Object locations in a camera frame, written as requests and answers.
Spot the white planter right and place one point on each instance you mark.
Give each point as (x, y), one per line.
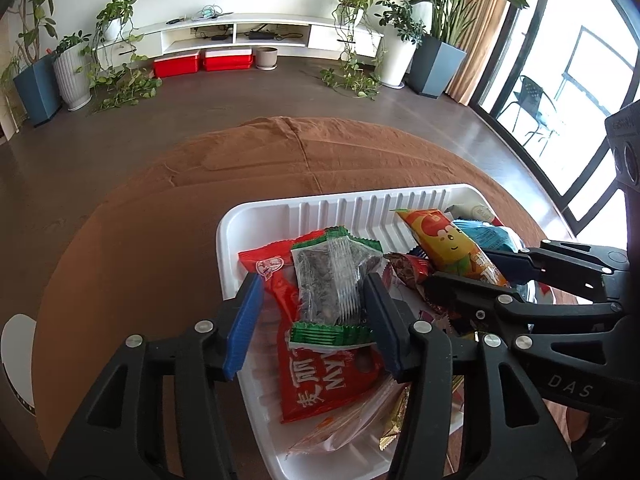
(394, 58)

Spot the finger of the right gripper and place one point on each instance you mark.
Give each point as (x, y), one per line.
(560, 264)
(502, 311)

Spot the blue planter right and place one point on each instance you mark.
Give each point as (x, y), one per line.
(433, 66)

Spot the trailing pothos plant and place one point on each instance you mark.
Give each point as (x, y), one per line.
(118, 74)

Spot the beige curtain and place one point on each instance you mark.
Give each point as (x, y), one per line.
(477, 42)

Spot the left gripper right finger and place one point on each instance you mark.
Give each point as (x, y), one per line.
(508, 431)

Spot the orange cartoon snack packet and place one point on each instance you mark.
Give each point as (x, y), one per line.
(448, 248)

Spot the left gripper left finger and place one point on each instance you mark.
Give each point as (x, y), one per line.
(118, 430)

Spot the red Mylikes snack bag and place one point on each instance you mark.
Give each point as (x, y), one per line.
(311, 383)

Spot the red storage box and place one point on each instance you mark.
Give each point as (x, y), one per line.
(227, 59)
(178, 64)

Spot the blue planter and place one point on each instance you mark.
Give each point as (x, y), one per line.
(37, 87)
(433, 66)

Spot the right red storage box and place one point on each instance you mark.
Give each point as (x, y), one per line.
(227, 59)

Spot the blue snack packet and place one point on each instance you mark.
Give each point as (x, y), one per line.
(489, 237)

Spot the gold snack packet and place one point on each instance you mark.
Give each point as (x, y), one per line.
(395, 419)

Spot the white tv cabinet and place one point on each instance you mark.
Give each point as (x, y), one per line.
(291, 34)

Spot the blue planter left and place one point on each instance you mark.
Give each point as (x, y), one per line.
(37, 87)

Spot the left red storage box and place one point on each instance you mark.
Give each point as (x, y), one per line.
(178, 64)

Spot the small beige pot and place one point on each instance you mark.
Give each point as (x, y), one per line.
(266, 58)

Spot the green sunflower seed packet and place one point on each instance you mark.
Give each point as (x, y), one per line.
(329, 270)

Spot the balcony chair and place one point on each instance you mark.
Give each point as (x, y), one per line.
(531, 99)

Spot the white round stool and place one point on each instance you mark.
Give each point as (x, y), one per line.
(17, 340)

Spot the white clear snack packet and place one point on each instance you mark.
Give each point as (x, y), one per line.
(473, 212)

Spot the white ribbed planter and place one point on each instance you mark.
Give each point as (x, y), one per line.
(71, 76)

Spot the white plastic tray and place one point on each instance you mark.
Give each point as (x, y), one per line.
(369, 214)

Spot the dark red snack packet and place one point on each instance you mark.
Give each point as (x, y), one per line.
(411, 270)

